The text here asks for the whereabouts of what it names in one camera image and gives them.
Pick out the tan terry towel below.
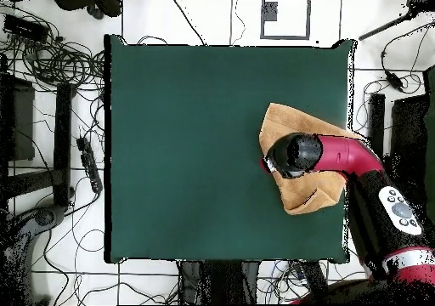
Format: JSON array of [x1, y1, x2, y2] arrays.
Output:
[[258, 102, 367, 216]]

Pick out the black flat stand bar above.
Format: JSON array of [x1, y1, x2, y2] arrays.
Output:
[[54, 82, 74, 208], [367, 93, 386, 152]]

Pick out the black flat panel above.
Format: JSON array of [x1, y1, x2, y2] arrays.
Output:
[[388, 94, 430, 198], [0, 54, 36, 162]]

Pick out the dark green table cloth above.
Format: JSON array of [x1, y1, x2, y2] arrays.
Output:
[[103, 33, 356, 264]]

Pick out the black power strip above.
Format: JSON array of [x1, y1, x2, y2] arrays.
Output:
[[76, 136, 104, 194]]

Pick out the black stand rod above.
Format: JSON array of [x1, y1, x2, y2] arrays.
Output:
[[358, 0, 435, 42]]

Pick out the black chair base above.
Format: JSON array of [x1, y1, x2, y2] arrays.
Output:
[[52, 0, 123, 19]]

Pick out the grey rounded base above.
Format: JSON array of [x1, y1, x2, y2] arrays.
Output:
[[0, 207, 65, 305]]

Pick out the black power brick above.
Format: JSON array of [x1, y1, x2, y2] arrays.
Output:
[[3, 14, 50, 43]]

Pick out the tangled black cables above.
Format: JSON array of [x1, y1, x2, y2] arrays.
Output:
[[256, 259, 329, 302], [0, 0, 105, 94]]

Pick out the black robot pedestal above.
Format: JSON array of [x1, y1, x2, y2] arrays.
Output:
[[178, 259, 261, 305]]

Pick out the small black cable adapter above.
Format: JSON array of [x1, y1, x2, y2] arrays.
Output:
[[385, 71, 405, 91]]

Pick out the grey square frame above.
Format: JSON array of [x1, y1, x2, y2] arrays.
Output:
[[260, 0, 311, 41]]

